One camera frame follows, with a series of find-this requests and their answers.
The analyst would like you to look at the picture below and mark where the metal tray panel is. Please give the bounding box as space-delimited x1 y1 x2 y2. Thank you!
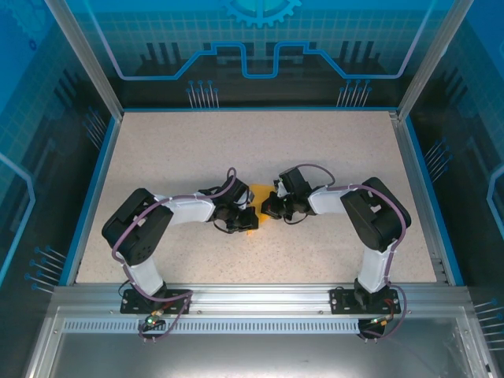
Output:
23 306 495 378

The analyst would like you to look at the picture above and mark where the right cable connector with light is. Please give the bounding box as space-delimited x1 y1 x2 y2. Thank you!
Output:
368 313 397 328

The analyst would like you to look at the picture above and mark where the yellow cloth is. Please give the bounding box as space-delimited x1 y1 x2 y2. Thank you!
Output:
246 183 277 237

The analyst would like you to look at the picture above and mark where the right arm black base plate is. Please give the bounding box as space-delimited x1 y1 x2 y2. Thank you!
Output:
329 287 399 315

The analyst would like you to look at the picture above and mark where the aluminium frame rail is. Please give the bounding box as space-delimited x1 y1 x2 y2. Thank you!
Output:
53 283 476 316

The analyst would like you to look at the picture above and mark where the left cable connector with light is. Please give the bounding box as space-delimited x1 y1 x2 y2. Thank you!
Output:
142 309 165 328

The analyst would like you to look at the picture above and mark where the blue table edge strip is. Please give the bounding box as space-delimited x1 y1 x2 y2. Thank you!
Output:
403 117 465 287
58 116 124 287

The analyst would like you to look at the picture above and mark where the cable connector with light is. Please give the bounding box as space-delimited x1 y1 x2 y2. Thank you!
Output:
368 313 397 328
142 309 165 328

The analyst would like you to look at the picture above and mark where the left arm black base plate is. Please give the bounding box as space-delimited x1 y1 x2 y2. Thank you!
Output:
120 288 193 315

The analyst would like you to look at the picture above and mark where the slotted metal cable duct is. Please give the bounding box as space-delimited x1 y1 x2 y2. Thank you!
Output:
61 319 461 335

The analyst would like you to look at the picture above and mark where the aluminium side rail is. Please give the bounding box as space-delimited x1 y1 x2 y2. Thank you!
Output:
388 111 452 287

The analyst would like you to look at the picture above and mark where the aluminium frame post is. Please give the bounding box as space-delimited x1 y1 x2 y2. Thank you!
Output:
395 0 473 119
43 0 125 119

